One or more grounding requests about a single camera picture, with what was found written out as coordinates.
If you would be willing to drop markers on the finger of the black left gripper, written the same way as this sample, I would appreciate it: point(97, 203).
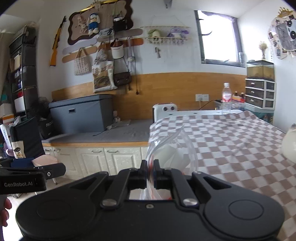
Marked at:
point(53, 170)

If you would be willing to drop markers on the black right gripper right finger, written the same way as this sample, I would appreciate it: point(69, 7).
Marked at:
point(187, 190)

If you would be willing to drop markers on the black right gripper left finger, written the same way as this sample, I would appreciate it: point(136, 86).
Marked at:
point(101, 190)

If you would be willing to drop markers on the white plastic bag red print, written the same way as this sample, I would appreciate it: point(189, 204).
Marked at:
point(175, 151)

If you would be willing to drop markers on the brown leather shoulder bag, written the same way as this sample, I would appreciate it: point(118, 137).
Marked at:
point(121, 79)

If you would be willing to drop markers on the person's left hand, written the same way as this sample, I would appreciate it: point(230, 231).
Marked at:
point(5, 212)

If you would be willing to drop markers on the cream cabinet row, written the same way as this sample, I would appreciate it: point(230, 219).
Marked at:
point(84, 159)

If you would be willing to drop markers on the brown white checkered tablecloth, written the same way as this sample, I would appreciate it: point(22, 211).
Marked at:
point(241, 149)

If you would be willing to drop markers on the grey bench cushion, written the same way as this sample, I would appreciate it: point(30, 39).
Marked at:
point(136, 131)

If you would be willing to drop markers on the grey storage box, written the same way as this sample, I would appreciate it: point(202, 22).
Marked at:
point(83, 115)

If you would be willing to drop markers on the white device with two lenses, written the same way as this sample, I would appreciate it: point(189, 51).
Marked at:
point(160, 111)

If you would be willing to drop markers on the clear water bottle red label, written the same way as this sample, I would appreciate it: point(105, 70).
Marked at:
point(226, 99)

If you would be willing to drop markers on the yellow toy rifle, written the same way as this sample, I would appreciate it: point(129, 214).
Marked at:
point(53, 59)

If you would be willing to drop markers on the knitted beige tote bag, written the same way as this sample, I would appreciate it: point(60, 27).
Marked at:
point(82, 63)

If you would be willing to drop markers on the printed canvas tote bag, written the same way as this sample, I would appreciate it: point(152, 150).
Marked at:
point(103, 76)

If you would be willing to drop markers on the white plastic drawer unit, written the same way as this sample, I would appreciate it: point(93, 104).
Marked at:
point(260, 93)

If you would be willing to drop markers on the black shelving rack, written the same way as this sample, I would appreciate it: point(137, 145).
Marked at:
point(23, 71)

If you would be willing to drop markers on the white bucket bag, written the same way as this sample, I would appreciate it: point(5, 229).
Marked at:
point(117, 50)

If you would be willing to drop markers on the glass fish tank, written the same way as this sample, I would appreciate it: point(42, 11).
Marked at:
point(260, 69)

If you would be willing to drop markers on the window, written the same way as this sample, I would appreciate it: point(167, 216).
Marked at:
point(219, 39)

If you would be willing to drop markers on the blue white plush doll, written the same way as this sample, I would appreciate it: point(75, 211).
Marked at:
point(93, 24)

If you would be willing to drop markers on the dried flower vase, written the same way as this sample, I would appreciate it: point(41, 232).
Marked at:
point(263, 47)

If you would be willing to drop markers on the white double wall socket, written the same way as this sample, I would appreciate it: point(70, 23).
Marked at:
point(202, 97)

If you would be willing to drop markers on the brown framed wall pegboard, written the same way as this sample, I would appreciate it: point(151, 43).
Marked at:
point(100, 18)

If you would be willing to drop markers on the hanging wall shelf with plushes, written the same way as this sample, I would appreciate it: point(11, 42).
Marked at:
point(166, 35)

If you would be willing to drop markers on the photo collage wall board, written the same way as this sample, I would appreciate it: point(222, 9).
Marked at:
point(281, 33)

